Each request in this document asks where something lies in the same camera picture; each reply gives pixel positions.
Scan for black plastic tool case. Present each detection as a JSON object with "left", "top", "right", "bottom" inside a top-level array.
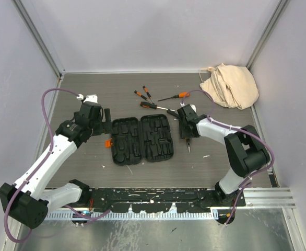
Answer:
[{"left": 105, "top": 114, "right": 174, "bottom": 166}]

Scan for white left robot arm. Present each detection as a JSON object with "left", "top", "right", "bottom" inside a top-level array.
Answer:
[{"left": 0, "top": 101, "right": 112, "bottom": 229}]

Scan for beige cloth bag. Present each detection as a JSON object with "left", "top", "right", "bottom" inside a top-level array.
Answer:
[{"left": 199, "top": 63, "right": 259, "bottom": 110}]

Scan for small precision screwdriver right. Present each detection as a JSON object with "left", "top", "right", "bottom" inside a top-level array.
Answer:
[{"left": 143, "top": 85, "right": 155, "bottom": 104}]

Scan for slotted grey cable duct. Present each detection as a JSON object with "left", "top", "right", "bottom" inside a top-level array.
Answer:
[{"left": 45, "top": 210, "right": 219, "bottom": 221}]

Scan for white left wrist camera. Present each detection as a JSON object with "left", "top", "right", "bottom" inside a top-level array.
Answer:
[{"left": 76, "top": 94, "right": 98, "bottom": 105}]

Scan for orange black pliers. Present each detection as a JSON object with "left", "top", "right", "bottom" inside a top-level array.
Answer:
[{"left": 185, "top": 139, "right": 192, "bottom": 153}]

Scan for black handled claw hammer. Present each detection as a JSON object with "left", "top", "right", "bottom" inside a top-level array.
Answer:
[{"left": 167, "top": 109, "right": 180, "bottom": 120}]

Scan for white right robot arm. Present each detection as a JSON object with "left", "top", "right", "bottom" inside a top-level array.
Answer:
[{"left": 177, "top": 105, "right": 270, "bottom": 206}]

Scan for small precision screwdriver left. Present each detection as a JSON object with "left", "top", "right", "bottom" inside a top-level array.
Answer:
[{"left": 134, "top": 90, "right": 149, "bottom": 102}]

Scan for black handled screwdriver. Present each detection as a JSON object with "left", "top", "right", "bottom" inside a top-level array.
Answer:
[{"left": 139, "top": 101, "right": 168, "bottom": 110}]

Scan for orange handled screwdriver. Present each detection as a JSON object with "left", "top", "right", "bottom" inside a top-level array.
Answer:
[{"left": 158, "top": 92, "right": 190, "bottom": 101}]

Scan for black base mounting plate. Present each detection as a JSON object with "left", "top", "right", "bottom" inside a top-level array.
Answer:
[{"left": 60, "top": 187, "right": 246, "bottom": 214}]

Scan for small precision screwdriver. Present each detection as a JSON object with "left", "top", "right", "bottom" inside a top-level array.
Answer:
[
  {"left": 143, "top": 85, "right": 155, "bottom": 104},
  {"left": 134, "top": 90, "right": 149, "bottom": 102}
]

